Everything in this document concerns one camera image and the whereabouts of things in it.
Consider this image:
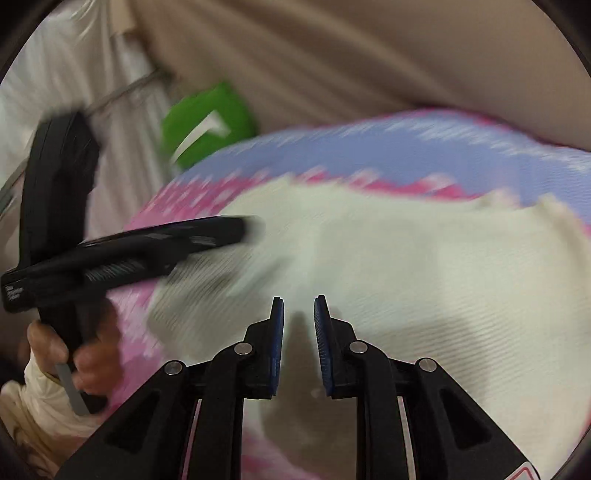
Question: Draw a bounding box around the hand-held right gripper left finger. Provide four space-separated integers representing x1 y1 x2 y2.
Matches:
55 295 286 480

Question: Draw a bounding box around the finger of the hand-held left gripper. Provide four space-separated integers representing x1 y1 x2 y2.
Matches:
152 215 266 278

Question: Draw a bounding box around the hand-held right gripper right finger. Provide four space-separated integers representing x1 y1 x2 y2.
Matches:
313 294 543 480

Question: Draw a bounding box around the white red navy knit sweater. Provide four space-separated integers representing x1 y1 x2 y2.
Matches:
147 178 591 480

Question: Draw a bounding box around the person's left forearm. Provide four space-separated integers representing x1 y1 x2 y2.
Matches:
0 355 112 468

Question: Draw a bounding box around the person's left hand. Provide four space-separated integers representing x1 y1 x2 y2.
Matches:
25 300 123 403

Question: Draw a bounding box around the green plush pillow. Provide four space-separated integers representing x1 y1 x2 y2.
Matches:
161 82 257 171

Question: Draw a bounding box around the metal curtain rod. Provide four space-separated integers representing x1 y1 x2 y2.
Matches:
0 69 169 204

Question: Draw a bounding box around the white curtain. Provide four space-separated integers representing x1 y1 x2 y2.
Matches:
0 0 182 287

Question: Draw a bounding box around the pink floral bedsheet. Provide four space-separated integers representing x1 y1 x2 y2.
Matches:
106 107 591 480

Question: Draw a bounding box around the beige backdrop cloth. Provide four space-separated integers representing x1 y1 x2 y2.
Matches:
120 0 591 153

